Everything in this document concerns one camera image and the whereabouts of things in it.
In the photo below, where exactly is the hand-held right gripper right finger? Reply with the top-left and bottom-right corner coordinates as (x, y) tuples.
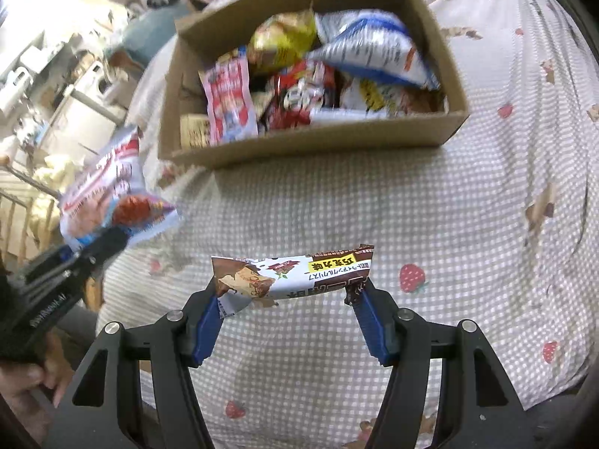
(346, 281), (539, 449)

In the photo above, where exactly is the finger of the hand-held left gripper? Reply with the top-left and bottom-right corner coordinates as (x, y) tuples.
(21, 247), (83, 287)
(77, 227), (130, 273)

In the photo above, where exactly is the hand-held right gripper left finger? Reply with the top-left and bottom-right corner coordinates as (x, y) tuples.
(42, 278), (226, 449)

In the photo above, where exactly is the white bag red label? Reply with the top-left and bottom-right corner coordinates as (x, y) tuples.
(58, 126), (181, 251)

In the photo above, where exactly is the brown chocolate bar packet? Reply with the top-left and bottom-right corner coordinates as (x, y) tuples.
(210, 244), (375, 319)

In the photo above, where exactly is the beige cartoon snack packet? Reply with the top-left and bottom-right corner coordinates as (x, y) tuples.
(179, 113), (211, 149)

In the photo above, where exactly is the pink bear pouch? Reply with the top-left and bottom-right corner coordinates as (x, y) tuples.
(199, 49), (259, 146)

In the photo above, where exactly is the brown cardboard box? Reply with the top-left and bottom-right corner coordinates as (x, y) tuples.
(158, 0), (470, 169)

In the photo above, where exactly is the white blue stick packet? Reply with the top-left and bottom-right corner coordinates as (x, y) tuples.
(309, 107), (391, 125)

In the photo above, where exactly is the white popcorn packet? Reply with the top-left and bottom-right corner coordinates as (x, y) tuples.
(339, 77), (415, 115)

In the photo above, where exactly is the red candy bag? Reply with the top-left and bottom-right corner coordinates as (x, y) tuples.
(257, 61), (338, 132)

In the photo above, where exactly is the yellow green snack bag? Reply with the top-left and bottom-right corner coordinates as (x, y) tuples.
(247, 9), (319, 76)

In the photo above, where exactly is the white blue snack bag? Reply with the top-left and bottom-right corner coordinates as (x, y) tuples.
(306, 9), (441, 91)

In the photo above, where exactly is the person's left hand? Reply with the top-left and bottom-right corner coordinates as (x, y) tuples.
(0, 327), (76, 431)

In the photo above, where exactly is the wooden rack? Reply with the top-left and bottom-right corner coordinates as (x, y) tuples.
(0, 187), (57, 263)

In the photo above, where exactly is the yellow quilt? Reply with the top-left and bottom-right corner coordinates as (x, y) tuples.
(28, 152), (76, 244)

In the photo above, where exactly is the printed checkered bedsheet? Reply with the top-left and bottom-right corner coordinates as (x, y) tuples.
(100, 0), (599, 431)

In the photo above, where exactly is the white washing machine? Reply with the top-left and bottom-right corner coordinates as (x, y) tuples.
(70, 58), (123, 106)

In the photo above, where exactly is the blue cloth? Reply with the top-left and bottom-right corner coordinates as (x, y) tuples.
(110, 2), (194, 76)

